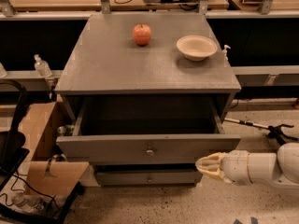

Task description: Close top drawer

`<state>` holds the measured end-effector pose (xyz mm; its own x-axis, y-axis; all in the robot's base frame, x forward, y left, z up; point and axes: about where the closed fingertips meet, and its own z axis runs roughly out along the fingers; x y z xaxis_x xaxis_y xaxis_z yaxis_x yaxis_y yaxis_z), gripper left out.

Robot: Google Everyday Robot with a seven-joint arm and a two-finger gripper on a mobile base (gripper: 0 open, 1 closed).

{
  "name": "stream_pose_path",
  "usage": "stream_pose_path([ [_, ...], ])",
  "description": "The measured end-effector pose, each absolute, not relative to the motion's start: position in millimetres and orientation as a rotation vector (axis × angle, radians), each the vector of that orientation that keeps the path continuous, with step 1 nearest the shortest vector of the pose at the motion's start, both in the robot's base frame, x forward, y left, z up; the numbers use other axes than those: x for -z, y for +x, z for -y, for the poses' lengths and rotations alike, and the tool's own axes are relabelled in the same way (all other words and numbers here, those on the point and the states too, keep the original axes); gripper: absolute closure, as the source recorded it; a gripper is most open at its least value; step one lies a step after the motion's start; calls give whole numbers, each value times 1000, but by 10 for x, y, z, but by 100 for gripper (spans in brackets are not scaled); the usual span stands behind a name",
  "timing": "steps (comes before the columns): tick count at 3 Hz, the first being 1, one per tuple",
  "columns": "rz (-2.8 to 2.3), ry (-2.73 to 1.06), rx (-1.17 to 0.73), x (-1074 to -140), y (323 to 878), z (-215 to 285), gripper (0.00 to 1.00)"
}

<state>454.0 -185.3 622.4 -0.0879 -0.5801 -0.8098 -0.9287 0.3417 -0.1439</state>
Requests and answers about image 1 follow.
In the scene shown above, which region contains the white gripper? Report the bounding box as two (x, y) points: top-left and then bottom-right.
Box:
(195, 150), (250, 186)

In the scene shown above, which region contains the grey top drawer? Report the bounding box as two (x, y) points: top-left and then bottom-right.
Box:
(57, 95), (240, 165)

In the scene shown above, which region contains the grey drawer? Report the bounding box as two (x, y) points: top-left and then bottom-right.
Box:
(94, 170), (202, 186)
(57, 95), (240, 165)

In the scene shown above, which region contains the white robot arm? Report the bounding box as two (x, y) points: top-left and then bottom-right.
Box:
(195, 143), (299, 193)

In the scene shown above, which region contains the grey lower drawer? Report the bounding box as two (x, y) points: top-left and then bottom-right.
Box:
(94, 170), (202, 186)

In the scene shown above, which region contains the grey wooden cabinet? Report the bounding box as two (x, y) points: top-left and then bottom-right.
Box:
(55, 12), (240, 173)

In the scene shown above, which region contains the white pump dispenser bottle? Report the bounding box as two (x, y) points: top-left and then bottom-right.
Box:
(222, 44), (231, 61)

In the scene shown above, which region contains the white paper bowl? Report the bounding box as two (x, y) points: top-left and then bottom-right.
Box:
(177, 35), (218, 62)

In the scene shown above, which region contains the red apple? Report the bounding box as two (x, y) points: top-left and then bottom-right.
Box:
(133, 23), (151, 46)

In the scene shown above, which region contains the open cardboard box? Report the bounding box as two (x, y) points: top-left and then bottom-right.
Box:
(20, 102), (89, 197)

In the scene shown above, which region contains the clear plastic bottle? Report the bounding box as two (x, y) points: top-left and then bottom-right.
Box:
(34, 54), (52, 77)

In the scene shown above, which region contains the black-handled metal pole tool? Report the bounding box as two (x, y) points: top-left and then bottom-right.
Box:
(224, 118), (299, 146)

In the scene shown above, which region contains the black chair frame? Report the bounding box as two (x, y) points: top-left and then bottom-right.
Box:
(0, 79), (29, 189)

